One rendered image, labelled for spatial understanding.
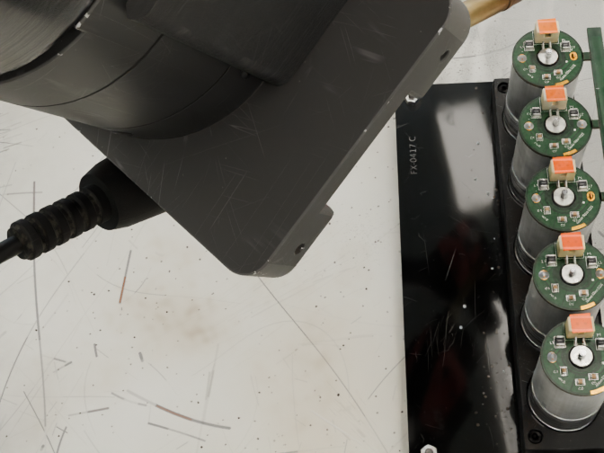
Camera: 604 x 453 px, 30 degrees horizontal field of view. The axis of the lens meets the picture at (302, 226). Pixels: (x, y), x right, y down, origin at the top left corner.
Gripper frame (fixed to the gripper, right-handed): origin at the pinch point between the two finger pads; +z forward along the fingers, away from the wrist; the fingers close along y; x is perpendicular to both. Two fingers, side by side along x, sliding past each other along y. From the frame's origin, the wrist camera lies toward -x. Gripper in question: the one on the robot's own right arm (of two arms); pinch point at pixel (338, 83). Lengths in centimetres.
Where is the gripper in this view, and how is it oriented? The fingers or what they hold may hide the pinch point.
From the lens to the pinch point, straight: 30.6
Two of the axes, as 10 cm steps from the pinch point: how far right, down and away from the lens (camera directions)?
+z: 4.0, 0.7, 9.1
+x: -5.9, 7.9, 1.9
